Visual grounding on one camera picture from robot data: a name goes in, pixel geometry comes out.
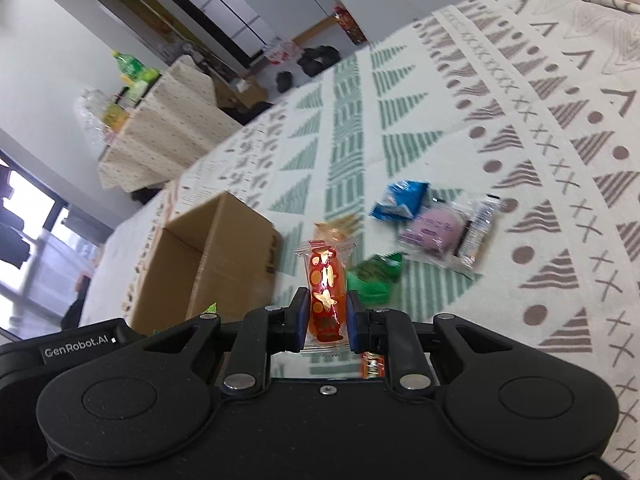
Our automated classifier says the patterned blanket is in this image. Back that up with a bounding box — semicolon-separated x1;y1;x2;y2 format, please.
120;0;640;480

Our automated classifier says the purple pastry packet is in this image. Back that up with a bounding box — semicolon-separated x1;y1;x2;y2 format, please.
399;197;474;272

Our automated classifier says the white bed sheet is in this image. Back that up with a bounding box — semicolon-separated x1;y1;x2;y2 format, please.
99;180;172;322

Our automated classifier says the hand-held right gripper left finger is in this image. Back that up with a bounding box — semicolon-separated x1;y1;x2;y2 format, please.
142;287;310;393

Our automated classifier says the red orange snack packet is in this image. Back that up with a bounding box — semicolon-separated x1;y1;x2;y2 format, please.
294;240;359;357

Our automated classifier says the clear bottle with yellow liquid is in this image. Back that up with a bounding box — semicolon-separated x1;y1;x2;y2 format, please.
75;88;127;133

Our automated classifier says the black grid sliding door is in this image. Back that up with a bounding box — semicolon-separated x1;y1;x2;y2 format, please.
137;0;262;57

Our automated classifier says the clear packet with dark bar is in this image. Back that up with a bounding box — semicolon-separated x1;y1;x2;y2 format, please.
456;193;503;267

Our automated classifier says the blue snack packet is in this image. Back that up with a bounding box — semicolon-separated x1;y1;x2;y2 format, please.
370;180;430;221

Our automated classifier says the red bottle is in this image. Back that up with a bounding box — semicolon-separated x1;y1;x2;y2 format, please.
333;5;369;46

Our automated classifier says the small cardboard box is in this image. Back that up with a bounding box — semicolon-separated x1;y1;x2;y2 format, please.
227;77;269;109

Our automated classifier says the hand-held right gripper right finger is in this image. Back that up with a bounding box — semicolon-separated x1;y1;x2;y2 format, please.
346;291;523;393

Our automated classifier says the round table with dotted cloth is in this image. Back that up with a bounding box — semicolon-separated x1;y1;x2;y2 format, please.
97;56;242;194

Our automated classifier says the dark green snack packet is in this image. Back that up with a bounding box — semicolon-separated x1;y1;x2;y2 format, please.
347;252;404;307

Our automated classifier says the green plastic bottle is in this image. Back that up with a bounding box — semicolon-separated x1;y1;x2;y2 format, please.
112;50;162;86

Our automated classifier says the pink bottle pack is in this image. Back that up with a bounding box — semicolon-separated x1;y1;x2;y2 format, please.
262;37;304;64

